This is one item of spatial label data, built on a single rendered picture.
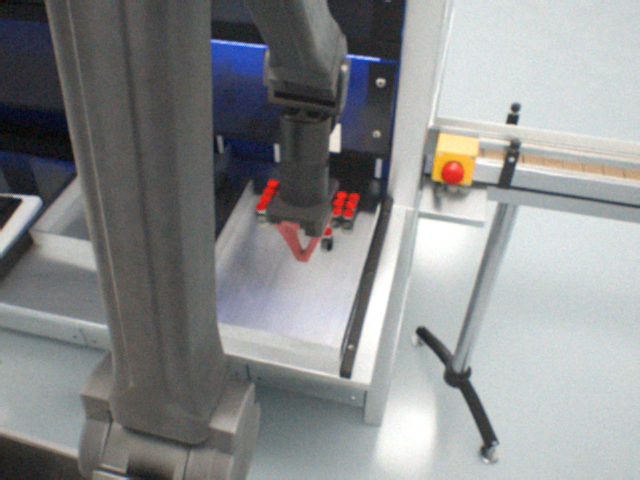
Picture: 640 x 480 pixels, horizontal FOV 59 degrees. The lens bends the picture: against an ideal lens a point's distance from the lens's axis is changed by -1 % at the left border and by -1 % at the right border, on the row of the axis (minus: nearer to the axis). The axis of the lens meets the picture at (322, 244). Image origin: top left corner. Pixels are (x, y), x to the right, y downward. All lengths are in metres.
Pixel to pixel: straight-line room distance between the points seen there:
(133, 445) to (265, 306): 0.57
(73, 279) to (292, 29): 0.71
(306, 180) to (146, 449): 0.36
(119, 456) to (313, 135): 0.38
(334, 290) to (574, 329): 1.36
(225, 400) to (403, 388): 1.54
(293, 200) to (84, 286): 0.50
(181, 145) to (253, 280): 0.75
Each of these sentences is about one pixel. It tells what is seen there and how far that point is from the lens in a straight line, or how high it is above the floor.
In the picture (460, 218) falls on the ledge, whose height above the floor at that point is 0.88.
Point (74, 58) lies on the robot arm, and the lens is 0.23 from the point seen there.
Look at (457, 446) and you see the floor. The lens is 1.82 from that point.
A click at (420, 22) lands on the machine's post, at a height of 1.25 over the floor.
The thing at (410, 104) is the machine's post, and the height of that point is 1.11.
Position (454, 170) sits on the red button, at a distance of 1.01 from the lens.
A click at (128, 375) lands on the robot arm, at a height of 1.33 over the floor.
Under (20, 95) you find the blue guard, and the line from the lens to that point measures 1.33.
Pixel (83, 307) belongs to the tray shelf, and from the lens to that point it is 1.01.
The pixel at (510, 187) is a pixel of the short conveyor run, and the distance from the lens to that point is 1.21.
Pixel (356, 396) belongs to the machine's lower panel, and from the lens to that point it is 1.69.
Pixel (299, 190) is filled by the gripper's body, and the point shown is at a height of 1.19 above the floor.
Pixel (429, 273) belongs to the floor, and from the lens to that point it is 2.21.
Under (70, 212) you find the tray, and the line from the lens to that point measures 1.20.
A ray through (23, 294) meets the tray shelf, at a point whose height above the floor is 0.88.
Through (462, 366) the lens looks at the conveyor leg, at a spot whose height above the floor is 0.19.
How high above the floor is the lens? 1.61
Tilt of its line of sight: 45 degrees down
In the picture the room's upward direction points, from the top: straight up
